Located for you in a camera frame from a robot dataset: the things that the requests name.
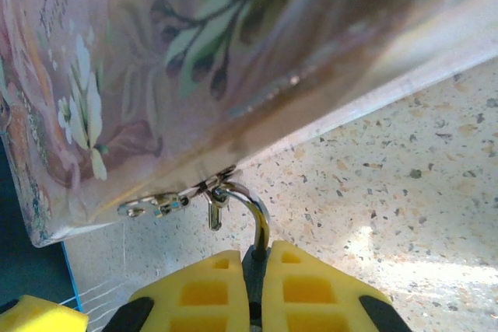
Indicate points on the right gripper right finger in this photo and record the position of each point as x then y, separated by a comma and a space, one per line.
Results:
311, 297

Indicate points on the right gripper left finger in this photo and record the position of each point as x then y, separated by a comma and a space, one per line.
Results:
202, 297

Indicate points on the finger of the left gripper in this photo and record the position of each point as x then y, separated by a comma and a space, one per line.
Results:
43, 316

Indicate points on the silver metal box hasp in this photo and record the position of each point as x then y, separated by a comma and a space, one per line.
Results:
167, 207

